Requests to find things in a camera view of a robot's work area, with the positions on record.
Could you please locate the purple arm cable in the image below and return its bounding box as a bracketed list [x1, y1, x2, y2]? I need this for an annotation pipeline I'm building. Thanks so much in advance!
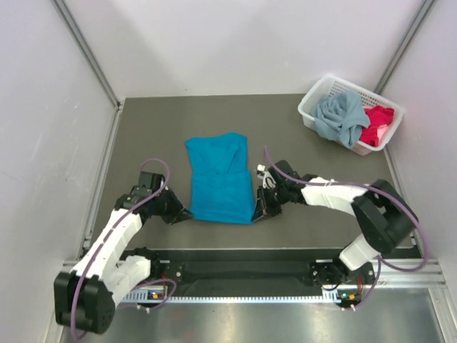
[69, 158, 178, 339]
[263, 144, 428, 312]

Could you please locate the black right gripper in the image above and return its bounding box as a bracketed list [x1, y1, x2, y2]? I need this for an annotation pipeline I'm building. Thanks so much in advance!
[253, 183, 291, 222]

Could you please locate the bright blue t shirt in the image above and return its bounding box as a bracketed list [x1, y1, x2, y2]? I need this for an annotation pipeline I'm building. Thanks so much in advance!
[185, 133, 255, 224]

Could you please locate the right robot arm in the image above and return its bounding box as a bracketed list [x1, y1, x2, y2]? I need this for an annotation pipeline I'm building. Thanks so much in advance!
[251, 160, 417, 287]

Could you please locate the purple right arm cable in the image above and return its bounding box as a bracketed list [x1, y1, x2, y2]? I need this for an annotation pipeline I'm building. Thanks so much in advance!
[263, 144, 428, 312]

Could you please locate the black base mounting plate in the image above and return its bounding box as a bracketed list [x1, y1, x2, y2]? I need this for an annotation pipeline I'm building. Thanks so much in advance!
[122, 248, 374, 298]

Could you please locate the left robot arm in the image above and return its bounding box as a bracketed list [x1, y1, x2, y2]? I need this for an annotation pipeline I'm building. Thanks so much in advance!
[54, 171, 193, 334]

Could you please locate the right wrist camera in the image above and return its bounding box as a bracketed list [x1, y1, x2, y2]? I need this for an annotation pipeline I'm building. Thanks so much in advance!
[256, 164, 276, 189]

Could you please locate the aluminium frame rail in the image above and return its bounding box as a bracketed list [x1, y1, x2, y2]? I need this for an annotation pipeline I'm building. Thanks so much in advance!
[69, 255, 441, 292]

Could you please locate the corner aluminium post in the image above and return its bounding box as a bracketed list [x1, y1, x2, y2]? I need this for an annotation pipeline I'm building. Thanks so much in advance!
[373, 0, 437, 94]
[51, 0, 121, 109]

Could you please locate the white plastic laundry basket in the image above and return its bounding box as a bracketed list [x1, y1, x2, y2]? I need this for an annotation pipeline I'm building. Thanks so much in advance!
[298, 74, 406, 156]

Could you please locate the right corner aluminium post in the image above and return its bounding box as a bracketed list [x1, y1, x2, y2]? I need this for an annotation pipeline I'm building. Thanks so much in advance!
[373, 0, 437, 94]

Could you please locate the grey slotted cable duct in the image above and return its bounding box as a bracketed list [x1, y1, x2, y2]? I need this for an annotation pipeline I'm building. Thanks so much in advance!
[121, 287, 361, 304]

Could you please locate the red t shirt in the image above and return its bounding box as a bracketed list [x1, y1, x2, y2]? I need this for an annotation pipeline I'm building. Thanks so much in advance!
[359, 106, 395, 147]

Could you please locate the left corner aluminium post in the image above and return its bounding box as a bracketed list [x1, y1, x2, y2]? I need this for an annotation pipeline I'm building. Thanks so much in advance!
[51, 0, 121, 109]

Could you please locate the pink garment in basket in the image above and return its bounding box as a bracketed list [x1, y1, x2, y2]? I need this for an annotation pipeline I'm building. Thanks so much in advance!
[376, 124, 388, 144]

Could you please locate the grey-blue t shirt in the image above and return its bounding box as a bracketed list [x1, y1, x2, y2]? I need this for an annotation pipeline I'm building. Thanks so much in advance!
[311, 91, 371, 148]

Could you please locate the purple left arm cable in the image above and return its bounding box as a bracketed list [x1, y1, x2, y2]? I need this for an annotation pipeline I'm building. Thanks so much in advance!
[69, 158, 178, 339]

